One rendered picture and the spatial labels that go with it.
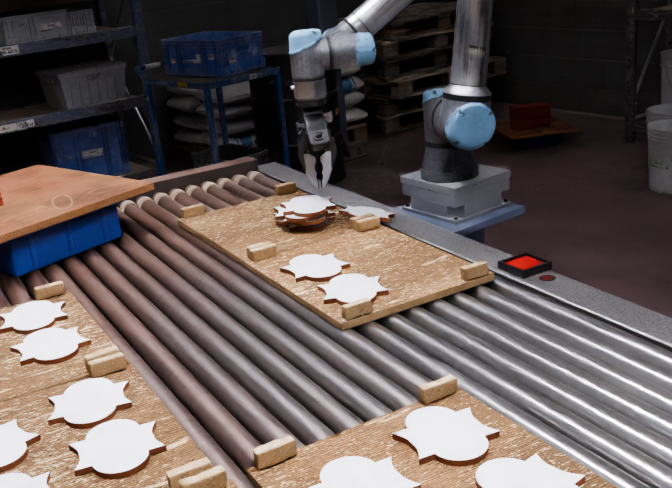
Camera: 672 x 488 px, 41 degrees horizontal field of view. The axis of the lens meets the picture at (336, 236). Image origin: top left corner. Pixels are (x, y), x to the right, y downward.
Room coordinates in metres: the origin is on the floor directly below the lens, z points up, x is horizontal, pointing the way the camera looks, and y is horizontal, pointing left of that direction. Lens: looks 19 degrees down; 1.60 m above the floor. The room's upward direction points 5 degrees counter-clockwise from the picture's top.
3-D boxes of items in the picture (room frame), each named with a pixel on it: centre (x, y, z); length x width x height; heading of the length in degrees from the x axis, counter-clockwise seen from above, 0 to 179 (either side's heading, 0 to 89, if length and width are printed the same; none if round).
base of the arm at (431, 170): (2.24, -0.31, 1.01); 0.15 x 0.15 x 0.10
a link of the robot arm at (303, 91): (2.05, 0.03, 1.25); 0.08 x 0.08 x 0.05
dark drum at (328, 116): (5.86, 0.19, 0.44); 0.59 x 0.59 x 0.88
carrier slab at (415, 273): (1.72, -0.05, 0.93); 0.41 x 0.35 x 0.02; 28
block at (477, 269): (1.61, -0.26, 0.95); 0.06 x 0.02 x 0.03; 118
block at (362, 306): (1.48, -0.03, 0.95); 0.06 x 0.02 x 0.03; 118
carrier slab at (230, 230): (2.08, 0.15, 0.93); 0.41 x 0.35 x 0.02; 29
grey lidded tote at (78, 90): (5.97, 1.57, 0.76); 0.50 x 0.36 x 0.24; 132
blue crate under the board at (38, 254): (2.10, 0.74, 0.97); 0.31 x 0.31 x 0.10; 50
